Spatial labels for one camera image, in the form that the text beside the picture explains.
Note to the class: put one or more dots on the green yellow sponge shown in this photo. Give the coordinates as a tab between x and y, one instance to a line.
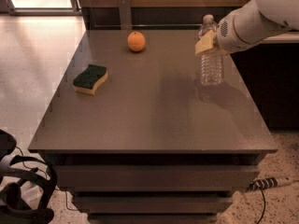
90	79

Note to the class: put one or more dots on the black VR headset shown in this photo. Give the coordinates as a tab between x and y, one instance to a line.
13	208

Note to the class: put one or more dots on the orange fruit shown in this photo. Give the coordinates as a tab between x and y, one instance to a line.
136	41

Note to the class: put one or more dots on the clear plastic water bottle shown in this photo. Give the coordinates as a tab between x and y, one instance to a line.
211	63

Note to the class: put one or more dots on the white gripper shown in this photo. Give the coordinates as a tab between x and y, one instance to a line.
226	36

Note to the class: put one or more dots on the left metal bracket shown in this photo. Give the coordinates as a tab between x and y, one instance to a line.
125	14

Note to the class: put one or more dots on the window frame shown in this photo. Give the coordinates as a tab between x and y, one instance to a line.
42	7

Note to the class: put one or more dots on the striped power strip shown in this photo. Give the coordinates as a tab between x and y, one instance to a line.
269	182

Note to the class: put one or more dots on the brown drawer cabinet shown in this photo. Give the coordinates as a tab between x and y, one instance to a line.
152	146

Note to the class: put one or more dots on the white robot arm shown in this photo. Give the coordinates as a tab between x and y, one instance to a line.
247	27

